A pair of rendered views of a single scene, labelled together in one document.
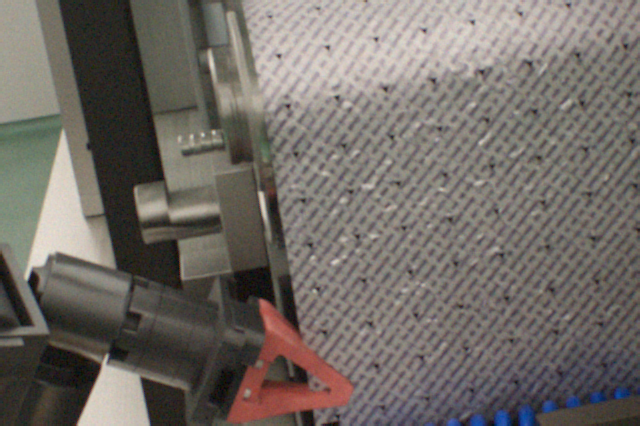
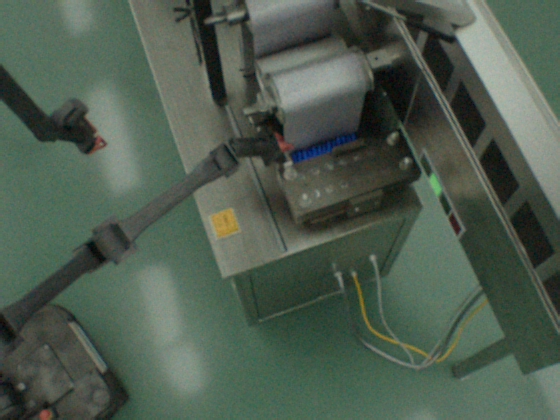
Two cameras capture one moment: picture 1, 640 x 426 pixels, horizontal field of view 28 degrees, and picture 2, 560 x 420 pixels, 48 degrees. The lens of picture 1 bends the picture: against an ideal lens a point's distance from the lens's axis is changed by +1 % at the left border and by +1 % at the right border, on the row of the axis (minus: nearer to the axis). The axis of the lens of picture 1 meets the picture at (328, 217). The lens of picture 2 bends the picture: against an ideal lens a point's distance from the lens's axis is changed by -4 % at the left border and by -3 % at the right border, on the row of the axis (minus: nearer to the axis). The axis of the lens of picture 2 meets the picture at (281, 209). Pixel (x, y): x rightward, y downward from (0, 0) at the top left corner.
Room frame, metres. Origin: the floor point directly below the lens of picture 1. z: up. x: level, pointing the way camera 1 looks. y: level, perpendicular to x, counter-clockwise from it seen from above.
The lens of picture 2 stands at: (-0.08, 0.25, 2.75)
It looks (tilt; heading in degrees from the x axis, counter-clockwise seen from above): 68 degrees down; 346
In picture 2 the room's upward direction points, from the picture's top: 2 degrees counter-clockwise
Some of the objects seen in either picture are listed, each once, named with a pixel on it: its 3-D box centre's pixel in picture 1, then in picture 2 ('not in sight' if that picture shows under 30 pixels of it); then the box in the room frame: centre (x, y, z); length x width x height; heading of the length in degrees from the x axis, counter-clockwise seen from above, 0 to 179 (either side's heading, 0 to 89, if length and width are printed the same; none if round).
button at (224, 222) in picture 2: not in sight; (224, 222); (0.63, 0.25, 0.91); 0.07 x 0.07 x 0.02; 5
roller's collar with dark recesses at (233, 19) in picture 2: not in sight; (236, 12); (1.06, 0.08, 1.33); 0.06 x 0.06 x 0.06; 5
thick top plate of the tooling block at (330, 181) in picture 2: not in sight; (349, 174); (0.64, -0.14, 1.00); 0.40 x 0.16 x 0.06; 95
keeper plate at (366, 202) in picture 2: not in sight; (364, 204); (0.55, -0.16, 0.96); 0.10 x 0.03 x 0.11; 95
